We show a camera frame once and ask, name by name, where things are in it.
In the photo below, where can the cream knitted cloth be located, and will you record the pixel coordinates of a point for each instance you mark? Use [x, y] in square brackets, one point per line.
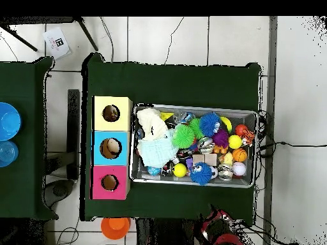
[150, 122]

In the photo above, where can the black tripod stand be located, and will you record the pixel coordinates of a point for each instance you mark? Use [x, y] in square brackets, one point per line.
[86, 34]

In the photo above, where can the orange toy basketball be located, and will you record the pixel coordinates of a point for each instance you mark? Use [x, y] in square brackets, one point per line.
[239, 155]

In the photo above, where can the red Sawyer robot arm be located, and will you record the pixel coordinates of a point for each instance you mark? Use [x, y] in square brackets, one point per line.
[227, 240]

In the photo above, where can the red ball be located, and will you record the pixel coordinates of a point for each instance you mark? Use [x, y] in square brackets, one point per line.
[240, 129]

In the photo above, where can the blue fuzzy ball with eyes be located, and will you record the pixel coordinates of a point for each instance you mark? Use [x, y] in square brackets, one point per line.
[201, 173]

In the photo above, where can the green spiky rubber ball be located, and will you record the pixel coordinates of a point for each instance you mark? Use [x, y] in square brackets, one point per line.
[182, 135]

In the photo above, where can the translucent blue plastic cup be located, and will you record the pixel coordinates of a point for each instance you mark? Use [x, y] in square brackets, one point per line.
[7, 153]

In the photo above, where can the yellow tennis ball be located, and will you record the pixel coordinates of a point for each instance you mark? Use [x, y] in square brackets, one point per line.
[235, 141]

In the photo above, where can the blue plastic bowl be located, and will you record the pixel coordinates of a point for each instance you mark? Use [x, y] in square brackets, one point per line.
[9, 121]

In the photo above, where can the dark green tablecloth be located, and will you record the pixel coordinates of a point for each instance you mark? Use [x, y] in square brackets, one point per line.
[173, 84]

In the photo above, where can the green cloth covered side table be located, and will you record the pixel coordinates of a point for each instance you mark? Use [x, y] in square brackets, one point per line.
[25, 178]

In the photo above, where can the grey round base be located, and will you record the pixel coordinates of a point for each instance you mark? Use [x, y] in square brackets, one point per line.
[58, 190]

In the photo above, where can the wooden box with three holes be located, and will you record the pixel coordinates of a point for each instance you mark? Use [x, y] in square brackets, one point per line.
[120, 122]

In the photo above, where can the mint knitted cloth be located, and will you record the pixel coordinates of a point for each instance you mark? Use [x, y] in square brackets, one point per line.
[155, 153]

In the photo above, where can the white printed card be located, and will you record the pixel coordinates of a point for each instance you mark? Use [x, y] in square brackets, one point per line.
[55, 48]

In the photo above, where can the blue spiky rubber ball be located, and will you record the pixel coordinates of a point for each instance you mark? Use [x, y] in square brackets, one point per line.
[209, 124]

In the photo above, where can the white baseball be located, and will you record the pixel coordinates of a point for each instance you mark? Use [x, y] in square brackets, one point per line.
[239, 169]

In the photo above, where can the black flat panel stand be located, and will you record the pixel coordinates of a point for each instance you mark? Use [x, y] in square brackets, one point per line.
[73, 127]

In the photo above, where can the orange plastic cone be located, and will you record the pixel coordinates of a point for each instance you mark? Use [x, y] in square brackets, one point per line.
[115, 228]

